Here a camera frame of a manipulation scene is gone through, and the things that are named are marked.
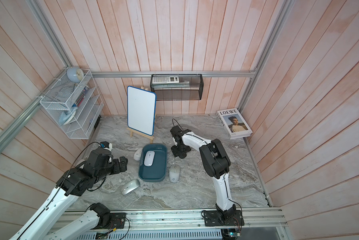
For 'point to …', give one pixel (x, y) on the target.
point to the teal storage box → (153, 165)
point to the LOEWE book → (234, 123)
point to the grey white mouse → (174, 172)
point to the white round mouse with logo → (137, 154)
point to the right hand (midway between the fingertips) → (180, 151)
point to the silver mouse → (131, 186)
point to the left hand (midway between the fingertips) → (119, 164)
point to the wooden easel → (132, 131)
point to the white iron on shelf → (67, 115)
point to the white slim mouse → (149, 158)
